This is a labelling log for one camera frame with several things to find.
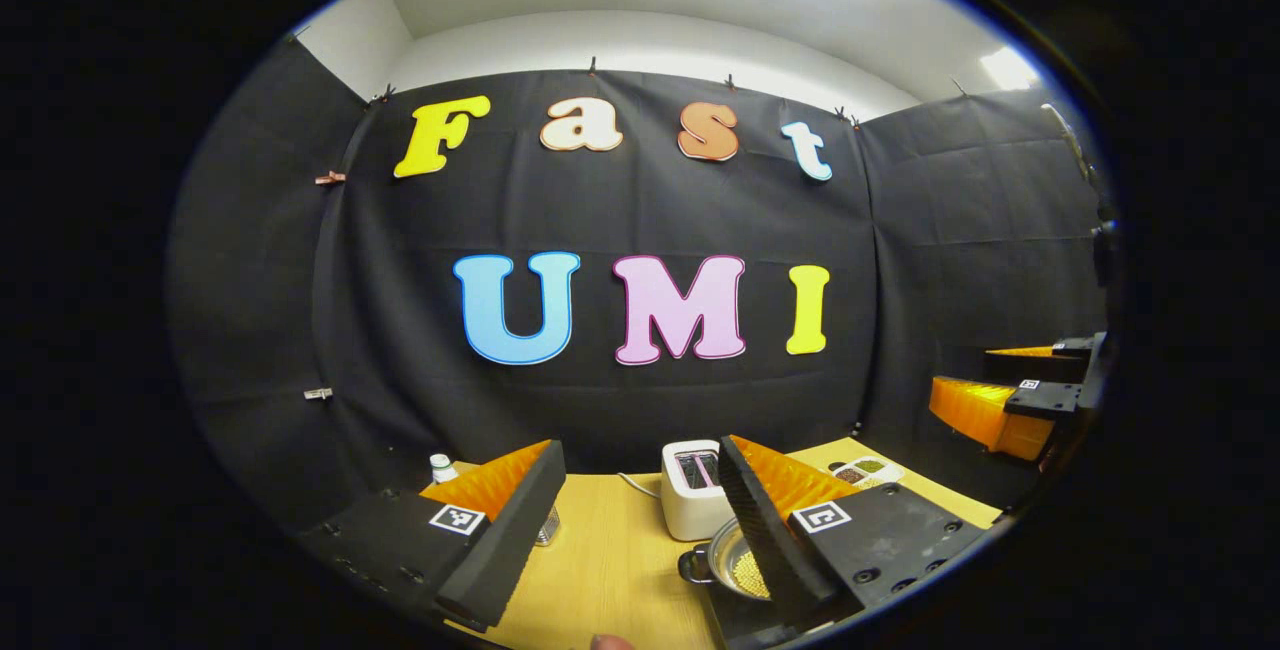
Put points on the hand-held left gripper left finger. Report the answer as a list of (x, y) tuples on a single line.
[(510, 550)]

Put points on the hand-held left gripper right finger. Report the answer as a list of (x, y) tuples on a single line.
[(770, 550)]

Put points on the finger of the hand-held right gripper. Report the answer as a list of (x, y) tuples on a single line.
[(975, 410), (1040, 368)]

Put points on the pile of yellow soybeans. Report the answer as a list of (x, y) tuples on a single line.
[(752, 575)]

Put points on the stainless steel pot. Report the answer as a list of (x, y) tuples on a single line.
[(722, 555)]

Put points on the white toaster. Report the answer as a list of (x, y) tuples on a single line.
[(690, 510)]

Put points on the white green-label bottle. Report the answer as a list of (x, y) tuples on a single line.
[(443, 470)]

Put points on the ceiling light panel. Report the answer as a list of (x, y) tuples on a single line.
[(1010, 68)]

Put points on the silver clip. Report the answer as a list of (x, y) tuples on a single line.
[(318, 393)]

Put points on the copper clip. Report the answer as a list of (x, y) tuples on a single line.
[(329, 177)]

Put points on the row of dark backdrop clips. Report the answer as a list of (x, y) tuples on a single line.
[(592, 65)]

